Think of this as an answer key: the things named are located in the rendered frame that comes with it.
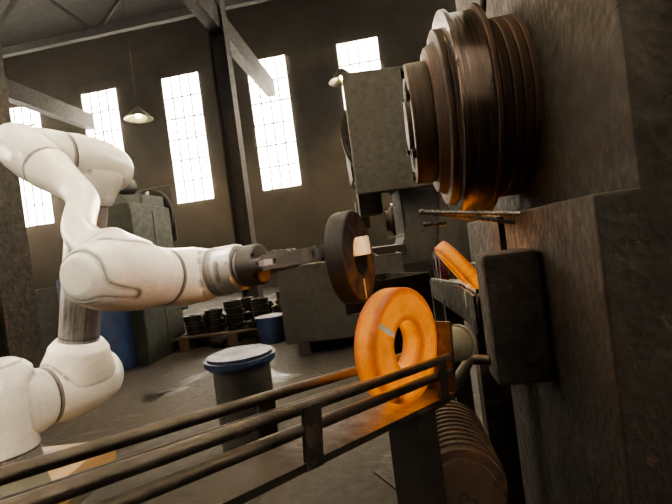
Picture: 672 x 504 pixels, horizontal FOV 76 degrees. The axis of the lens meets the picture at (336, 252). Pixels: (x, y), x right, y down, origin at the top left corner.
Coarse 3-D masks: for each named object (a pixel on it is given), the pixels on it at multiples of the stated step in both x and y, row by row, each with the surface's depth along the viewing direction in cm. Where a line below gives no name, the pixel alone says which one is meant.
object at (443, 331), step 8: (440, 328) 63; (448, 328) 62; (440, 336) 63; (448, 336) 62; (440, 344) 63; (448, 344) 62; (440, 352) 63; (448, 352) 62; (432, 384) 63; (448, 384) 62; (456, 392) 61
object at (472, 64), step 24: (456, 24) 85; (480, 24) 83; (456, 48) 80; (480, 48) 81; (456, 72) 81; (480, 72) 80; (480, 96) 80; (480, 120) 81; (480, 144) 83; (480, 168) 86; (480, 192) 91
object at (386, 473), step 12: (384, 276) 171; (396, 276) 165; (408, 276) 144; (420, 276) 146; (420, 288) 146; (348, 312) 162; (360, 312) 163; (396, 336) 150; (396, 348) 150; (384, 468) 159; (384, 480) 152
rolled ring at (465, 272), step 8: (440, 248) 107; (448, 248) 105; (440, 256) 112; (448, 256) 104; (456, 256) 103; (448, 264) 116; (456, 264) 102; (464, 264) 102; (456, 272) 116; (464, 272) 101; (472, 272) 101; (464, 280) 115; (472, 280) 101
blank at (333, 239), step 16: (336, 224) 66; (352, 224) 69; (336, 240) 64; (352, 240) 68; (336, 256) 64; (352, 256) 67; (368, 256) 74; (336, 272) 64; (352, 272) 66; (368, 272) 73; (336, 288) 66; (352, 288) 65; (368, 288) 72
